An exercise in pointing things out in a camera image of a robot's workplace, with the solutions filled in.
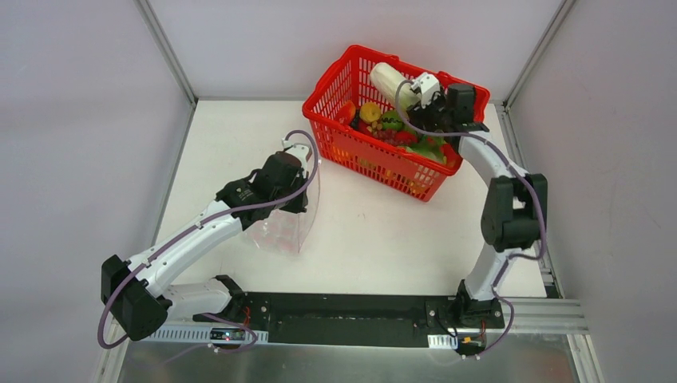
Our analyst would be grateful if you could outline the clear zip top bag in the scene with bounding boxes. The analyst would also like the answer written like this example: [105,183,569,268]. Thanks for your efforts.
[244,133,322,255]

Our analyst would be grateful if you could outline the napa cabbage toy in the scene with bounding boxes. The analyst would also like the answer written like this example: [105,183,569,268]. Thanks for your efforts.
[369,62,420,109]

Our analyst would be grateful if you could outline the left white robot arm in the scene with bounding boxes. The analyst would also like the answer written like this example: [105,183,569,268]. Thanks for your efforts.
[99,144,317,341]

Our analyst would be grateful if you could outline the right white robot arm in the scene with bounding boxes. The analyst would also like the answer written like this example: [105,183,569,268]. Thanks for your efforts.
[407,79,548,327]

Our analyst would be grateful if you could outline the green lettuce toy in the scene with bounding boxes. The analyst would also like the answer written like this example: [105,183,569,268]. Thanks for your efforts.
[405,136,447,165]

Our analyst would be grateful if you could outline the red pepper toy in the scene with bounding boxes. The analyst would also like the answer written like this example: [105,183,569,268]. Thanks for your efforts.
[393,130,418,147]

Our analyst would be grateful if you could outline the red plastic shopping basket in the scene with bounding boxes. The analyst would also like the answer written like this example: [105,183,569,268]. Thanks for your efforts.
[302,45,463,202]

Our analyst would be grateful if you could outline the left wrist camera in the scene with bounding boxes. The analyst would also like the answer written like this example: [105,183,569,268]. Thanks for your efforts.
[282,139,313,172]

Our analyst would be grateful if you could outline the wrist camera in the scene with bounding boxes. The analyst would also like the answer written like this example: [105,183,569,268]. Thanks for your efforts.
[410,72,441,109]
[282,139,313,172]

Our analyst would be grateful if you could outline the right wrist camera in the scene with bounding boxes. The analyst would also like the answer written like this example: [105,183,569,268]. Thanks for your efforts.
[410,72,441,109]

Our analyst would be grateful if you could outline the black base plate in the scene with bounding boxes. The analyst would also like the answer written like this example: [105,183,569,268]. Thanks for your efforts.
[216,292,505,348]

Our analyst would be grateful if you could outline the aluminium frame rail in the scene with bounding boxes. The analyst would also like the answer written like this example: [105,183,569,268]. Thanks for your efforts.
[112,289,589,336]

